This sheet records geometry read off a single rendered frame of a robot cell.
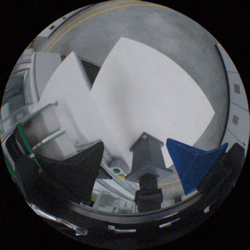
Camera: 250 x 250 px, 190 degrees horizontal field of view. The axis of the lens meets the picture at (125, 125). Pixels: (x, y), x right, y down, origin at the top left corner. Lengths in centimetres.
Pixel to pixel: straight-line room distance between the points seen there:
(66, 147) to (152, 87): 50
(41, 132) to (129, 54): 56
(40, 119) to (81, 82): 29
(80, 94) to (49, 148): 33
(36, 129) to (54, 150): 15
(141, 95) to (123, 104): 9
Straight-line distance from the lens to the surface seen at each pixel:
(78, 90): 47
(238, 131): 284
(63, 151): 47
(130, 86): 36
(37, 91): 121
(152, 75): 37
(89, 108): 44
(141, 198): 27
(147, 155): 32
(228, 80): 282
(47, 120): 46
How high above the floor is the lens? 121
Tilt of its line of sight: 63 degrees down
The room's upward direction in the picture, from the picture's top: 162 degrees counter-clockwise
